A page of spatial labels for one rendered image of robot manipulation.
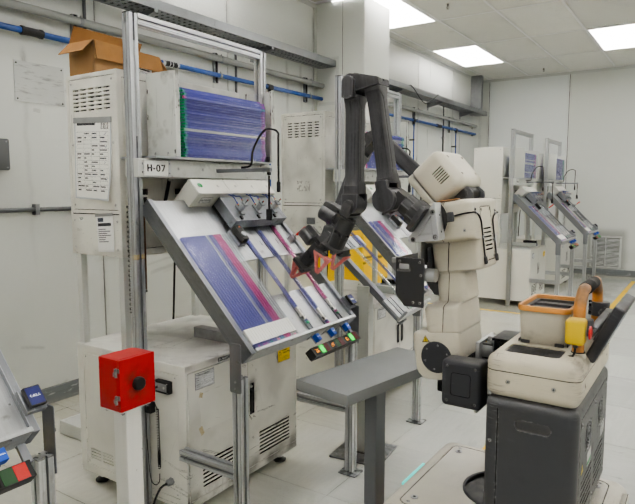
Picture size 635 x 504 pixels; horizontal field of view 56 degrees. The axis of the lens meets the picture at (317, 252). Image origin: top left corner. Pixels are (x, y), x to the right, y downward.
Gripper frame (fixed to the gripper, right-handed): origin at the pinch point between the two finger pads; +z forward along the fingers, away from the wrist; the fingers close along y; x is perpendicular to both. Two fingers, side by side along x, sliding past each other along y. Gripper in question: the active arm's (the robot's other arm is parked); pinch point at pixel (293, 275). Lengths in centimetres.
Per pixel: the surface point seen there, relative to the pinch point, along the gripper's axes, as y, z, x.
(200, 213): 26.0, 0.5, -37.4
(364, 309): -41.2, 6.5, 22.1
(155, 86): 38, -27, -79
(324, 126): -96, -16, -84
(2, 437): 133, -2, 26
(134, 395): 87, 12, 21
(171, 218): 43, 0, -36
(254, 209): 1.2, -5.3, -32.9
